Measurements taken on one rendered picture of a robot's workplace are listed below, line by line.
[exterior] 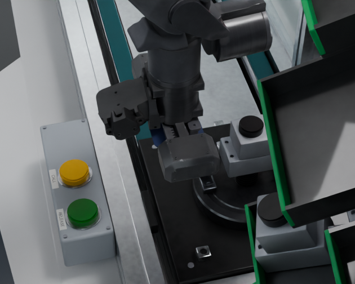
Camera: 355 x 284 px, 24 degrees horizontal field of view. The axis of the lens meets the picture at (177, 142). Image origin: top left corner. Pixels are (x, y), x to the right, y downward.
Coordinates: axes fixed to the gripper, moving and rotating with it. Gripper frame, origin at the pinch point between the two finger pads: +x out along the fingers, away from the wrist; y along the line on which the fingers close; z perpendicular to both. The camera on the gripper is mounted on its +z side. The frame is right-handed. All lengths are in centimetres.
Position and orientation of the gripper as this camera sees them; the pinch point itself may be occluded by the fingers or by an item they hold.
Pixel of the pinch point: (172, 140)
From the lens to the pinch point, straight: 98.3
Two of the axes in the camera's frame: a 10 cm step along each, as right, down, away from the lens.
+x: -0.1, 6.7, 7.4
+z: -9.7, 1.7, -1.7
